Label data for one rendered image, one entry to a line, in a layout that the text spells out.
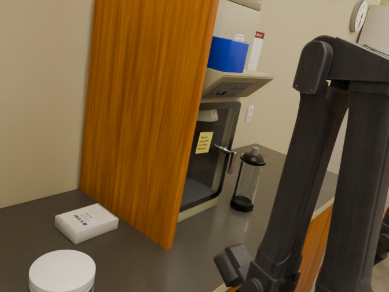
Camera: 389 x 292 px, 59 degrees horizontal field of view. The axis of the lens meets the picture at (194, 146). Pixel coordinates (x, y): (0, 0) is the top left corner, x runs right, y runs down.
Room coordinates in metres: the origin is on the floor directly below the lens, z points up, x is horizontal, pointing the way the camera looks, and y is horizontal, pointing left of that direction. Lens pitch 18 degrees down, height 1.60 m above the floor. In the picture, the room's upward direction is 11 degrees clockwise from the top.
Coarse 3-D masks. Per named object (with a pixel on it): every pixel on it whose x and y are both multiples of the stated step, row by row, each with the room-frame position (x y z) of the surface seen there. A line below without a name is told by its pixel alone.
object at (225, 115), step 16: (208, 112) 1.12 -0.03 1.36; (224, 112) 1.20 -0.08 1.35; (208, 128) 1.14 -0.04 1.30; (224, 128) 1.22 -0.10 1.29; (192, 144) 1.08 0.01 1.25; (224, 144) 1.24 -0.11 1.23; (192, 160) 1.09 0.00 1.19; (208, 160) 1.17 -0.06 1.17; (224, 160) 1.26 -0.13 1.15; (192, 176) 1.11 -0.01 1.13; (208, 176) 1.19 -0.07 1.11; (224, 176) 1.28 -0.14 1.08; (192, 192) 1.12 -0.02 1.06; (208, 192) 1.21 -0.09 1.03
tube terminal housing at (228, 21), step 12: (228, 12) 1.14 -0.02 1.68; (240, 12) 1.20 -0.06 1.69; (252, 12) 1.25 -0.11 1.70; (216, 24) 1.10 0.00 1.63; (228, 24) 1.15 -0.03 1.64; (240, 24) 1.21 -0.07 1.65; (252, 24) 1.27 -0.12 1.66; (228, 36) 1.16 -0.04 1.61; (252, 36) 1.28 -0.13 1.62; (204, 204) 1.22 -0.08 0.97; (216, 204) 1.30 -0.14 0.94; (180, 216) 1.10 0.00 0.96
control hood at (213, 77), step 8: (208, 72) 1.00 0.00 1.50; (216, 72) 0.99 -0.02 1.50; (224, 72) 0.98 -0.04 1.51; (232, 72) 1.02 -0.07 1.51; (248, 72) 1.14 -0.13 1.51; (256, 72) 1.20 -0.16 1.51; (208, 80) 1.00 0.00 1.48; (216, 80) 0.98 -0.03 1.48; (224, 80) 1.00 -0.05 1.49; (232, 80) 1.04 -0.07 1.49; (240, 80) 1.07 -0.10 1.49; (248, 80) 1.11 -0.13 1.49; (256, 80) 1.15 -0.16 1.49; (264, 80) 1.19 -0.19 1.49; (208, 88) 1.00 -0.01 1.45; (248, 88) 1.19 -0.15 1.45; (256, 88) 1.23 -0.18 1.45; (240, 96) 1.23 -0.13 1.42
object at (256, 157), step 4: (252, 148) 1.32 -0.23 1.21; (256, 148) 1.32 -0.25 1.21; (248, 152) 1.34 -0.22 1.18; (252, 152) 1.32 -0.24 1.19; (256, 152) 1.31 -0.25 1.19; (244, 156) 1.31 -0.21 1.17; (248, 156) 1.30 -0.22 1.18; (252, 156) 1.29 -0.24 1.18; (256, 156) 1.30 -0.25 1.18; (260, 156) 1.32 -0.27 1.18; (252, 160) 1.28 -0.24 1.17; (256, 160) 1.28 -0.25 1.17; (260, 160) 1.29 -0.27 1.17; (264, 160) 1.31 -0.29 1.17
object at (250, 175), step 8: (248, 160) 1.28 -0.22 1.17; (248, 168) 1.28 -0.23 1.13; (256, 168) 1.28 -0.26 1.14; (240, 176) 1.30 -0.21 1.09; (248, 176) 1.28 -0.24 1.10; (256, 176) 1.29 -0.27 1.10; (240, 184) 1.29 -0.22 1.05; (248, 184) 1.28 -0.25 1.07; (256, 184) 1.29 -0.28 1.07; (240, 192) 1.29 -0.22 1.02; (248, 192) 1.28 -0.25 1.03; (240, 200) 1.28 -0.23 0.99; (248, 200) 1.28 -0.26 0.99
